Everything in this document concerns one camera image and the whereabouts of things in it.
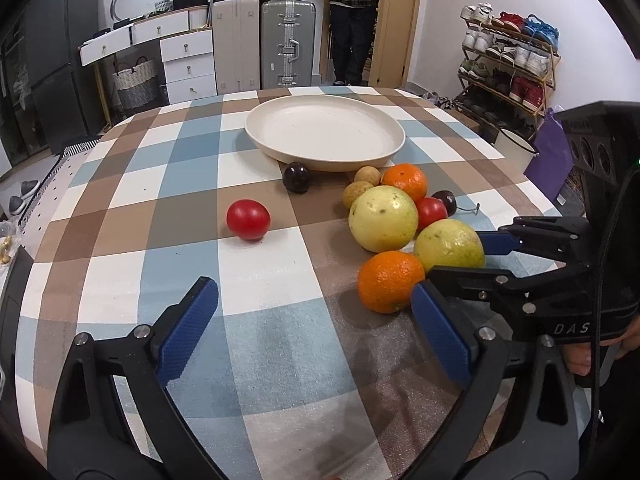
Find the yellow green guava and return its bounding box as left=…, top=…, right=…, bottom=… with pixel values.
left=413, top=219, right=486, bottom=274

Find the dark cherry with stem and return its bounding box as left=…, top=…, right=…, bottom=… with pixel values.
left=432, top=190, right=480, bottom=217

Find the red tomato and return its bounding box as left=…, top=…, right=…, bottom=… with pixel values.
left=226, top=200, right=271, bottom=242
left=416, top=197, right=448, bottom=232

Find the orange tangerine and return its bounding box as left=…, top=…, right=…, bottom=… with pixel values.
left=357, top=250, right=425, bottom=314
left=381, top=164, right=428, bottom=202

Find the brown longan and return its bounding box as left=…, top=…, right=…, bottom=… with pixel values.
left=342, top=181, right=374, bottom=210
left=354, top=166, right=382, bottom=186

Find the dark plum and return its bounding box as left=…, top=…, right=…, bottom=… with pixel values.
left=282, top=162, right=311, bottom=194

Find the right hand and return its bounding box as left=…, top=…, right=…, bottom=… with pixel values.
left=562, top=315, right=640, bottom=376

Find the purple bag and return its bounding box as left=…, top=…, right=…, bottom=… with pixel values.
left=524, top=108, right=574, bottom=200

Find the white enamel pot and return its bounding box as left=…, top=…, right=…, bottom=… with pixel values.
left=494, top=129, right=539, bottom=174

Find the shoe rack with shoes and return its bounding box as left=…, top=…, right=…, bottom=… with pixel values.
left=454, top=2, right=561, bottom=141

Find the checkered tablecloth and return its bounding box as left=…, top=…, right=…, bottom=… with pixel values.
left=13, top=84, right=594, bottom=480

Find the cream round plate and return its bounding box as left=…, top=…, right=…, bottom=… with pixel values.
left=244, top=94, right=406, bottom=172

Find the wooden door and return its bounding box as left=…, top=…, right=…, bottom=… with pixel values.
left=369, top=0, right=420, bottom=88

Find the person in plaid shirt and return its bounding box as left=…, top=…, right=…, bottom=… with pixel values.
left=329, top=0, right=378, bottom=86

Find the black refrigerator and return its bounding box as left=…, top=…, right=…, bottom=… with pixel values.
left=22, top=0, right=105, bottom=154

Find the silver suitcase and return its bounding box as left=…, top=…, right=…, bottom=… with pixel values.
left=260, top=0, right=316, bottom=89

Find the woven laundry basket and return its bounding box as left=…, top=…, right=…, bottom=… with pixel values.
left=113, top=56, right=160, bottom=110

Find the beige suitcase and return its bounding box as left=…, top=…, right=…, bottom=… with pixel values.
left=212, top=0, right=260, bottom=94

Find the white drawer cabinet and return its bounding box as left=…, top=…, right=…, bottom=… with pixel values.
left=79, top=6, right=217, bottom=104

